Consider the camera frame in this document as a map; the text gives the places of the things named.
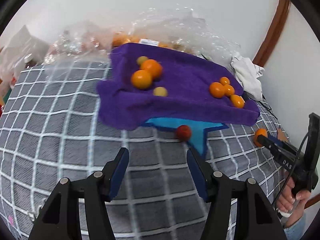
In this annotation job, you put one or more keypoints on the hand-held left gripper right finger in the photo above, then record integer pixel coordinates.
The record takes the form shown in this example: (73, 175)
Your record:
(197, 173)

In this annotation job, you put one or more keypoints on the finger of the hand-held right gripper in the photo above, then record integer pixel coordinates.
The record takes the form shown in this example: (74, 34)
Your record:
(268, 145)
(278, 141)

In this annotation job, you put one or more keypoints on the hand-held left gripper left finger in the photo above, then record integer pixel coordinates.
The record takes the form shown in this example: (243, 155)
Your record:
(120, 170)

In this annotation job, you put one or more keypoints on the orange tangerine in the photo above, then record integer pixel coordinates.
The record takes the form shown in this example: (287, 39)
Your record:
(142, 79)
(216, 90)
(237, 101)
(224, 80)
(152, 67)
(259, 133)
(230, 90)

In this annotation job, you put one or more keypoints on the small red fruit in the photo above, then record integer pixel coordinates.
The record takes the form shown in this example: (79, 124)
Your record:
(183, 132)

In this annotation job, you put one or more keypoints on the small greenish tangerine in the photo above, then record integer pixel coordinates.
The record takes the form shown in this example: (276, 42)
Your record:
(142, 60)
(160, 91)

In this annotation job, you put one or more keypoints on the person's right forearm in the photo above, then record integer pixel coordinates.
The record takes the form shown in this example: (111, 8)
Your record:
(296, 223)

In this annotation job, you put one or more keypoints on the person's right hand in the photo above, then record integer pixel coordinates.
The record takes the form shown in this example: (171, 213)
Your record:
(287, 202)

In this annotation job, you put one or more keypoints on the grey checked bedsheet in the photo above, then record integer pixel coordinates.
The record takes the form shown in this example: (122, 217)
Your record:
(62, 130)

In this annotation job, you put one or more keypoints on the white crumpled cloth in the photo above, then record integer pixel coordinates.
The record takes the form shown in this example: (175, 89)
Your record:
(246, 75)

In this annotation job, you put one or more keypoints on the purple towel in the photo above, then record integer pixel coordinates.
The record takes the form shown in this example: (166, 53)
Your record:
(180, 75)

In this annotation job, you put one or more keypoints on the pile of bagged oranges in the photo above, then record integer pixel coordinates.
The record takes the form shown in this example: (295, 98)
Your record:
(125, 39)

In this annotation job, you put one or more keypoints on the white barcode label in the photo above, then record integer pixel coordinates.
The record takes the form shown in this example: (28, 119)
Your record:
(149, 41)

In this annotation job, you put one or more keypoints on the large clear plastic bag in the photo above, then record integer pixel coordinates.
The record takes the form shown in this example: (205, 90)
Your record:
(200, 30)

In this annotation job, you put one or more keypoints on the crumpled clear plastic bag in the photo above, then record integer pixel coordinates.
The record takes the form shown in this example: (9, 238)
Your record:
(75, 42)

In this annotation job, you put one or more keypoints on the white plastic bag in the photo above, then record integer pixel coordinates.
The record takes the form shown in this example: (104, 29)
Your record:
(22, 47)

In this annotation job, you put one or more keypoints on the brown wooden door frame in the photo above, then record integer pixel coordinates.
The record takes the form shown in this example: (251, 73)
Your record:
(273, 27)

